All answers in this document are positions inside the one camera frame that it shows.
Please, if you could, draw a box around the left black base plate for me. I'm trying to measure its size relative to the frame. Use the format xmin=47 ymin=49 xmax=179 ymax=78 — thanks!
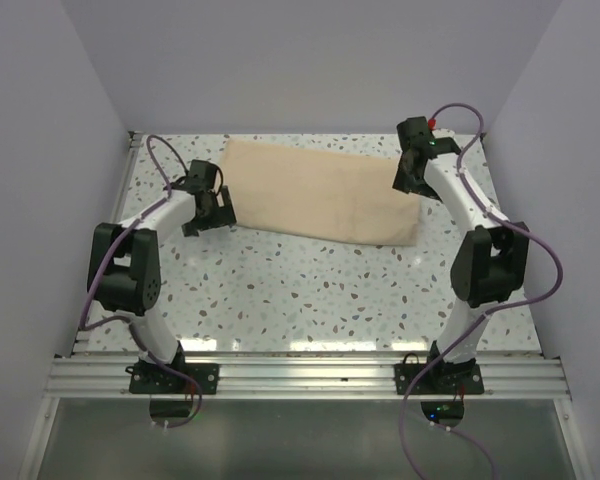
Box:
xmin=125 ymin=361 xmax=220 ymax=395

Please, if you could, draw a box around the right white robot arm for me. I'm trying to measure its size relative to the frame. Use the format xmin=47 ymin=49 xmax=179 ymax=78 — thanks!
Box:
xmin=393 ymin=117 xmax=529 ymax=393

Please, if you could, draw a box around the left side aluminium rail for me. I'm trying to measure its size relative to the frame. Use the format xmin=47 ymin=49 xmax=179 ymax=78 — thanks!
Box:
xmin=110 ymin=131 xmax=143 ymax=221

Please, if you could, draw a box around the aluminium mounting rail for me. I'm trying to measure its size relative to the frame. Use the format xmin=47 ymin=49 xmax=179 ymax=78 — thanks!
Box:
xmin=43 ymin=352 xmax=571 ymax=400

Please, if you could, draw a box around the beige cloth wrap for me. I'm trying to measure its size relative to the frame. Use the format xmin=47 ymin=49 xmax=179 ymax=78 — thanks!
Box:
xmin=220 ymin=139 xmax=420 ymax=247

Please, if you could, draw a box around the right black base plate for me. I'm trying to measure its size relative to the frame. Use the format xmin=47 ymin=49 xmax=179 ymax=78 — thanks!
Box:
xmin=393 ymin=353 xmax=485 ymax=396

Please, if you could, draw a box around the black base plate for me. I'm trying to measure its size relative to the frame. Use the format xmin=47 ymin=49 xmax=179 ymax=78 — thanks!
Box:
xmin=393 ymin=353 xmax=485 ymax=396
xmin=125 ymin=361 xmax=220 ymax=395

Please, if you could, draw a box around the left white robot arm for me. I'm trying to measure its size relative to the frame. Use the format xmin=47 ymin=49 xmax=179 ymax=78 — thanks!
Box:
xmin=79 ymin=160 xmax=236 ymax=393

